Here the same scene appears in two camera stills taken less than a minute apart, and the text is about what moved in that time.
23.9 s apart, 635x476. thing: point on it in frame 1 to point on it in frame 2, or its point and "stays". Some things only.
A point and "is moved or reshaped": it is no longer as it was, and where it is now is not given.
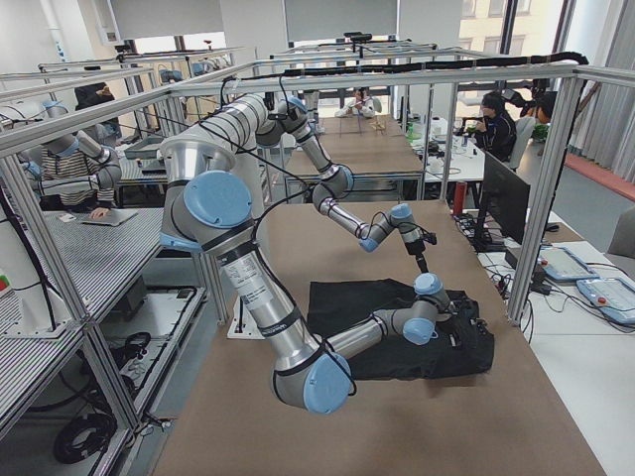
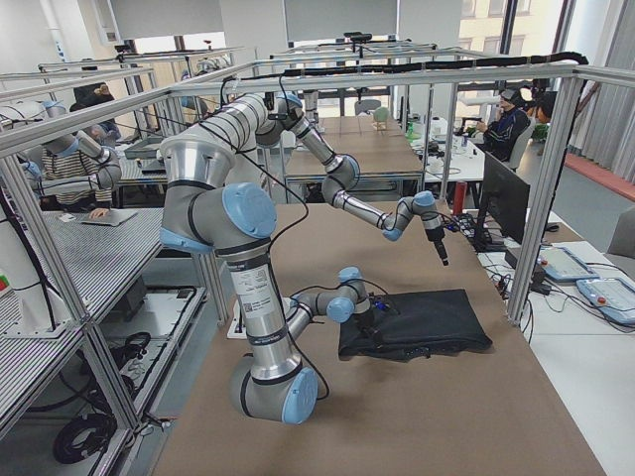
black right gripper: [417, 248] to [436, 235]
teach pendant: [560, 263] stays
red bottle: [459, 197] stays
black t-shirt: [464, 344] is moved or reshaped
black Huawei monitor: [506, 204] stays
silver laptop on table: [115, 217] stays
